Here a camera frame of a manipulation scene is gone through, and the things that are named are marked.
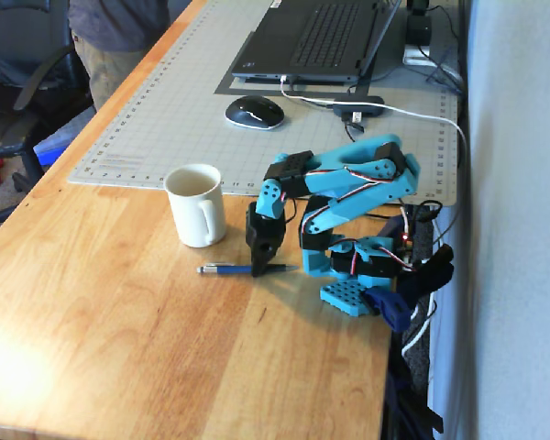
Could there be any thin black hub cable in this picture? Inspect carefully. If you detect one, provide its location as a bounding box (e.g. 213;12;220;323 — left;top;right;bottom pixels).
343;121;368;144

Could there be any bright blue clamp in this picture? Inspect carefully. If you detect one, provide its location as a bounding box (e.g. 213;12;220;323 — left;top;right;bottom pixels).
365;287;413;332

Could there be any black laptop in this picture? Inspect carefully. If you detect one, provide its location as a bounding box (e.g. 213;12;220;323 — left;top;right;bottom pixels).
231;0;402;85

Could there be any person in grey shirt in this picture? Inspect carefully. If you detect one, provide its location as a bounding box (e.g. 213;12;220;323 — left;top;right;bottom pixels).
68;0;171;111

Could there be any black silver computer mouse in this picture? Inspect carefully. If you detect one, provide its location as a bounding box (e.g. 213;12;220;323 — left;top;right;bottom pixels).
224;94;286;131

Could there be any black box device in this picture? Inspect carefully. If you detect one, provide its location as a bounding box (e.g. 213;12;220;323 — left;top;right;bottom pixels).
403;0;435;46

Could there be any black cable tangle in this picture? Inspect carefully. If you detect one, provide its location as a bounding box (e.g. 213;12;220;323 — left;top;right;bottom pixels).
421;4;468;96

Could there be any blue pen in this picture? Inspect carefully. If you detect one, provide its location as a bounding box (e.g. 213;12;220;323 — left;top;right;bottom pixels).
196;261;300;278

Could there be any blue storage bin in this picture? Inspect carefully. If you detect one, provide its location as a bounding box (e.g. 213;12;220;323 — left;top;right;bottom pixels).
32;107;97;169

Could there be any dark blue black clamp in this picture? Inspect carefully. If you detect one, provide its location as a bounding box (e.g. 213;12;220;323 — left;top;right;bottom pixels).
396;242;455;308

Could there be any silver device base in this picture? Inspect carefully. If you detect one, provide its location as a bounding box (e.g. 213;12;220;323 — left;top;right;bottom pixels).
401;43;441;68

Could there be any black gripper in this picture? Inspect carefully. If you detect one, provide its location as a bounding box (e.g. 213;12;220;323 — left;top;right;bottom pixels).
245;201;289;278

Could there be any grey gridded cutting mat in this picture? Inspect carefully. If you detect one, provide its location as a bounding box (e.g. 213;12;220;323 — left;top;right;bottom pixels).
67;0;459;207

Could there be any white ceramic mug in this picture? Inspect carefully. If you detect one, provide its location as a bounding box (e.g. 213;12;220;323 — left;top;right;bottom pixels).
163;163;227;248

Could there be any black usb hub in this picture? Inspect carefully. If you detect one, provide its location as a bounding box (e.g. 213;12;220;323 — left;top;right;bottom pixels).
332;94;386;134

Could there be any black office chair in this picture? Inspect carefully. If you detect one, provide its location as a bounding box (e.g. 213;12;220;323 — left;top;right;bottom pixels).
0;0;95;230

